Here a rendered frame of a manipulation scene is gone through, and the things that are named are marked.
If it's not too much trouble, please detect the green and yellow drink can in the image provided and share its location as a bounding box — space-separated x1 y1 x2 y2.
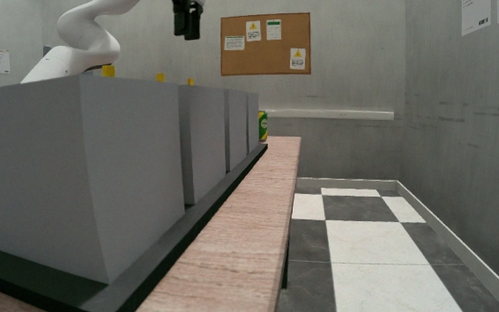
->
258 110 267 142

